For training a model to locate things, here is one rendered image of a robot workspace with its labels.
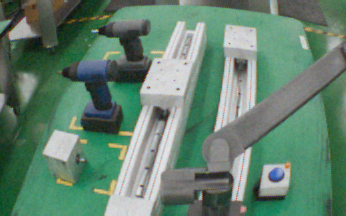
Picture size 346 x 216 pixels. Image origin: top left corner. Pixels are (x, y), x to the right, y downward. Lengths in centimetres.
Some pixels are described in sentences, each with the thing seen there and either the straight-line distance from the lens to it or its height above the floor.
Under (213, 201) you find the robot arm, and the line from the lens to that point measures 70.
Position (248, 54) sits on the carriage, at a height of 89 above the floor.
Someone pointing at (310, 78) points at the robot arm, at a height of 115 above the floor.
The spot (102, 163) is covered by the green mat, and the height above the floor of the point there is 78.
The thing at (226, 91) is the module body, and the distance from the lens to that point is 113.
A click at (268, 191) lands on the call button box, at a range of 93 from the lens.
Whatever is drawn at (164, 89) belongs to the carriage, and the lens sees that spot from 108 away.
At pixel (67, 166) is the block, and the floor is 85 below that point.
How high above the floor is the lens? 155
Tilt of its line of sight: 39 degrees down
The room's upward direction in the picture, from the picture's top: 6 degrees counter-clockwise
